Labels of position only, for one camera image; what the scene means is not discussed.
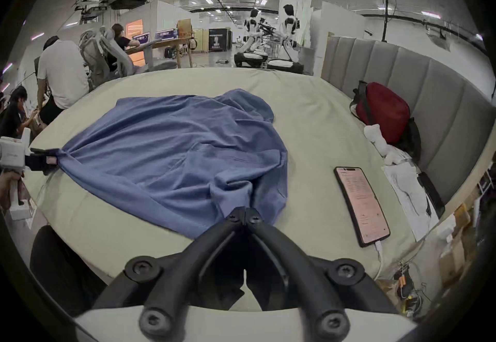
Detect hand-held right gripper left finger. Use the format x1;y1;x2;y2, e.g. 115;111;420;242
93;208;246;339

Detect black display stand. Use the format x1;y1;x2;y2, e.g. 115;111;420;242
208;28;233;53

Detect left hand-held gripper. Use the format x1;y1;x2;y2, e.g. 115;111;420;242
0;127;60;221

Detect grey padded headboard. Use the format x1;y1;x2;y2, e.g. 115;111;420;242
321;35;496;214

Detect red and black bag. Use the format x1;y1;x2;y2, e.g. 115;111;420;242
350;81;422;163

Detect grey office chair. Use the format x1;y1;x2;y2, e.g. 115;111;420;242
79;26;137;86

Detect blue shirt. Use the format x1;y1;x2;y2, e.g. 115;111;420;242
56;88;289;239

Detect white printed plastic bag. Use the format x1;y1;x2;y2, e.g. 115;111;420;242
381;160;441;243

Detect wooden desk with monitors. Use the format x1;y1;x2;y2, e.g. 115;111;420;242
131;19;195;70

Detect bed with beige sheet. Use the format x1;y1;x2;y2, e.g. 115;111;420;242
23;67;458;312

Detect white charging cable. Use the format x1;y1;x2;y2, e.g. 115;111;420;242
373;241;385;281

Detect stack of cartons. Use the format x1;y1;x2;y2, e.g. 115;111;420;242
437;178;492;287

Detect white humanoid robot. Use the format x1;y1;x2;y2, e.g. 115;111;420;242
234;9;270;68
267;4;305;74

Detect person's left hand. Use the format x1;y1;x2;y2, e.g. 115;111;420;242
0;169;20;211

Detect white plush toy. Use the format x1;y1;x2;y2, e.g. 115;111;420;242
363;124;404;166

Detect black smartphone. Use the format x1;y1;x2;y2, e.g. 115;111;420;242
334;166;391;248

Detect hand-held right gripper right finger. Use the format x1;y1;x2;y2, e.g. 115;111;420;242
246;208;400;341

